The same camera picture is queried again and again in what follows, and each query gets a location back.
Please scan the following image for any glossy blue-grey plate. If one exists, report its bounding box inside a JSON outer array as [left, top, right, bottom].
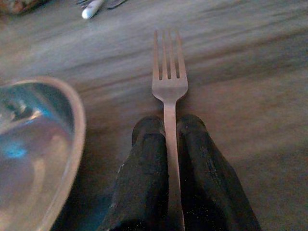
[[0, 76, 87, 231]]

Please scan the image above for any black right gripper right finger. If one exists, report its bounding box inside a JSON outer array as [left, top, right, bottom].
[[176, 114, 262, 231]]

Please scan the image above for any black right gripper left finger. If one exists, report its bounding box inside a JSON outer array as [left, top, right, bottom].
[[98, 116, 170, 231]]

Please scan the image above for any silver metal fork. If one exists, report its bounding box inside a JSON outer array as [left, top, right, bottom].
[[151, 29, 189, 231]]

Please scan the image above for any dark metal utensil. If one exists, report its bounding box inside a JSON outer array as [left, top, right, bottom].
[[106, 0, 128, 10]]

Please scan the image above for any white-handled utensil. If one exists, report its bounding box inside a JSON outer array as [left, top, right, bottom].
[[77, 0, 104, 20]]

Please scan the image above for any patterned dish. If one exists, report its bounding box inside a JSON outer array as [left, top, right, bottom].
[[0, 0, 49, 15]]

